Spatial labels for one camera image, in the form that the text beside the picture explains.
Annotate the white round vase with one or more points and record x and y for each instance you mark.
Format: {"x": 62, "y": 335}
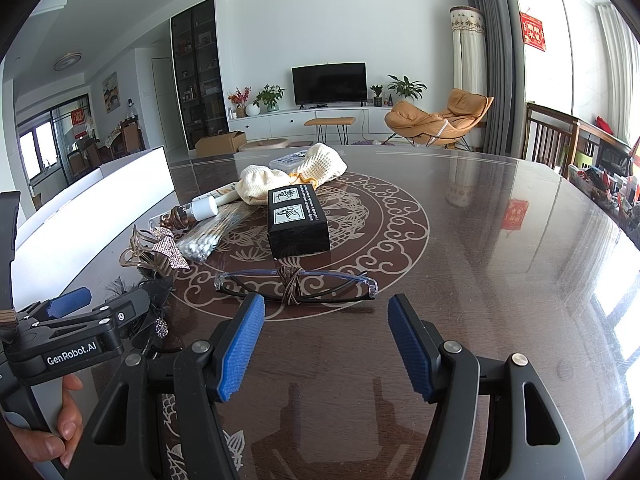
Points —
{"x": 252, "y": 109}

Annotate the cotton swab pack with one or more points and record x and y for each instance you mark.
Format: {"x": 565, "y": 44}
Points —
{"x": 210, "y": 240}

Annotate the flat screen television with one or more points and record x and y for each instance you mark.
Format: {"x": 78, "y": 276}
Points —
{"x": 329, "y": 84}

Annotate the white cardboard box container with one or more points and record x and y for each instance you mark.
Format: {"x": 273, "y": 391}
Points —
{"x": 100, "y": 200}

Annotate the white cosmetic tube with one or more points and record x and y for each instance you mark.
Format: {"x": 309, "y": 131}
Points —
{"x": 225, "y": 194}

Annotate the broad leaf potted plant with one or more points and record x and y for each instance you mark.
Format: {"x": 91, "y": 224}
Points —
{"x": 406, "y": 87}

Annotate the clear bottle with white cap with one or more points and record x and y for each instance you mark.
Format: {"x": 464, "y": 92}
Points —
{"x": 202, "y": 207}

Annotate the small potted plant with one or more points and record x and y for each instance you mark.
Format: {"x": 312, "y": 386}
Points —
{"x": 377, "y": 95}

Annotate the clear blue eyeglasses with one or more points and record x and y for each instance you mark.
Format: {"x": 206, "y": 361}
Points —
{"x": 367, "y": 284}

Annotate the red flowers in vase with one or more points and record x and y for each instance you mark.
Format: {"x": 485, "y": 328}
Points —
{"x": 239, "y": 97}

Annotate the dining table with chairs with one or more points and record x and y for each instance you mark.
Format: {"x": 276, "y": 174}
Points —
{"x": 120, "y": 140}

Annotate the white television cabinet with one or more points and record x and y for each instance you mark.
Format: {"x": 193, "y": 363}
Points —
{"x": 280, "y": 121}

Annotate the cluttered wooden bench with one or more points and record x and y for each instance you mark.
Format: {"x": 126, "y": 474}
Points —
{"x": 610, "y": 170}

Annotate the beige pet bed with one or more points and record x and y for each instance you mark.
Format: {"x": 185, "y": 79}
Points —
{"x": 265, "y": 145}

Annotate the round ceiling lamp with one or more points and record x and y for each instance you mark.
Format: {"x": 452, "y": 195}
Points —
{"x": 68, "y": 62}

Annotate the purple round rug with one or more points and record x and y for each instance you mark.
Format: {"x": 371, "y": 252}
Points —
{"x": 372, "y": 143}

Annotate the rhinestone bow hair clip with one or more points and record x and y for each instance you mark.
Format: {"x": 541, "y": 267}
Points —
{"x": 172, "y": 252}

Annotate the wooden slat chair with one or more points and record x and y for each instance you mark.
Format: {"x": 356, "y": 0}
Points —
{"x": 550, "y": 135}

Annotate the black upright panel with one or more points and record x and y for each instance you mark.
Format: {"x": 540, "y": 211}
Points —
{"x": 9, "y": 250}

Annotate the brown cardboard box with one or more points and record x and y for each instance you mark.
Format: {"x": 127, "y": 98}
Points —
{"x": 220, "y": 144}

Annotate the small cream knit pouch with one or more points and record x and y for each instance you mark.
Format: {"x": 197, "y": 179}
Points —
{"x": 260, "y": 185}

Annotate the clear plastic box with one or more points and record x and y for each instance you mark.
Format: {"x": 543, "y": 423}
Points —
{"x": 282, "y": 161}

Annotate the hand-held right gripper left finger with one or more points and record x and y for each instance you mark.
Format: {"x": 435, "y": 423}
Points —
{"x": 242, "y": 350}

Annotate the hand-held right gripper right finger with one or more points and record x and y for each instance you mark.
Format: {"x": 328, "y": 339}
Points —
{"x": 410, "y": 350}

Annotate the covered standing air conditioner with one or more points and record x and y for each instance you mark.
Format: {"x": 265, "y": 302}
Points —
{"x": 467, "y": 55}

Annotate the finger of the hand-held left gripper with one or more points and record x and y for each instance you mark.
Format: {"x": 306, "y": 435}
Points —
{"x": 122, "y": 312}
{"x": 70, "y": 300}

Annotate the grey curtain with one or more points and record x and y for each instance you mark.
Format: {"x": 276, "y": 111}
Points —
{"x": 492, "y": 50}

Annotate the red wall hanging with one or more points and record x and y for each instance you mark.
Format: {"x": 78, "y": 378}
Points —
{"x": 532, "y": 31}

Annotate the orange bench stool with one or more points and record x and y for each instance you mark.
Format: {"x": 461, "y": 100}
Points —
{"x": 330, "y": 121}

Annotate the black feather bow hairpiece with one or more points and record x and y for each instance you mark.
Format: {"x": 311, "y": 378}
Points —
{"x": 155, "y": 295}

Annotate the red door decoration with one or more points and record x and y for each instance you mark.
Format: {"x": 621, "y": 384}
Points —
{"x": 78, "y": 117}

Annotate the dark glass display cabinet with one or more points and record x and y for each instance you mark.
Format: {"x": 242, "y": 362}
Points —
{"x": 195, "y": 75}

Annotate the black printed box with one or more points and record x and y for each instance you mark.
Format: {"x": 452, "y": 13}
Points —
{"x": 300, "y": 235}

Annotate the brown claw hair clip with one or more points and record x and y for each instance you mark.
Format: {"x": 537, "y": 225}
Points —
{"x": 135, "y": 260}

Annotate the cream knit bag yellow trim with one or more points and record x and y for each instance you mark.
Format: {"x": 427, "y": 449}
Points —
{"x": 320, "y": 162}

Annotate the orange lounge chair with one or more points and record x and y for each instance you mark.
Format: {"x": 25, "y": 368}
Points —
{"x": 425, "y": 120}

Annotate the person's left hand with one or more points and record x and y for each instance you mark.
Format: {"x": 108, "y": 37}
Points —
{"x": 67, "y": 425}

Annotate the wall painting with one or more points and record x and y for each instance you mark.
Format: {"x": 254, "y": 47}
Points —
{"x": 110, "y": 91}

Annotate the green bushy potted plant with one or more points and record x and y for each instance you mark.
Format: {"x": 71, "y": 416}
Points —
{"x": 269, "y": 96}

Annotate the white sheer curtain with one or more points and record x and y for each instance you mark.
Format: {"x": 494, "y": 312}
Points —
{"x": 617, "y": 70}

